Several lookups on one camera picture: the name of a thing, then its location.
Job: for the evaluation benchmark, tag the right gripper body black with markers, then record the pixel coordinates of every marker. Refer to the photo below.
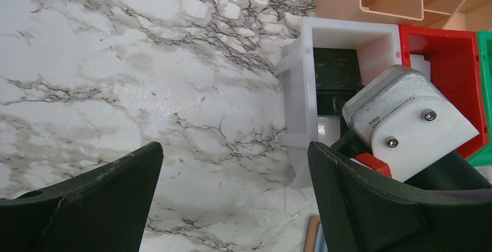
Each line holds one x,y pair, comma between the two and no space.
452,172

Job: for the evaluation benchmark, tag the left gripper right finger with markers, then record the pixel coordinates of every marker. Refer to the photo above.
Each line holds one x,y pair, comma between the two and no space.
363,210

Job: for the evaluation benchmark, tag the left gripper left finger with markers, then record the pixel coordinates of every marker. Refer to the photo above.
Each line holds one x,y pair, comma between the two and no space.
104,209

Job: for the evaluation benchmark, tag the brown leather card holder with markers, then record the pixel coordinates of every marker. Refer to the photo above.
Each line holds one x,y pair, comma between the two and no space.
314,240

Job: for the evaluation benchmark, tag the black card stack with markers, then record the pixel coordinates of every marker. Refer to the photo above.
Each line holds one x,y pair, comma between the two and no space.
337,79

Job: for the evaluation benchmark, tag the green plastic bin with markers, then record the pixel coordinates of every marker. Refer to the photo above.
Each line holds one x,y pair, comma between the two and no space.
483,156

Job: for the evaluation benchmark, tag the red plastic bin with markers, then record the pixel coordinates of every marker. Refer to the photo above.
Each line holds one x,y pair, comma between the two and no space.
455,70

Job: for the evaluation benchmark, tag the white plastic bin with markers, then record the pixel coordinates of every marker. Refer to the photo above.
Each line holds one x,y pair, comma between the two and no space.
377,46

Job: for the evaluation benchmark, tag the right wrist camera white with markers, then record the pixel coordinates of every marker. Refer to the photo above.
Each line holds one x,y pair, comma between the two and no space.
406,121

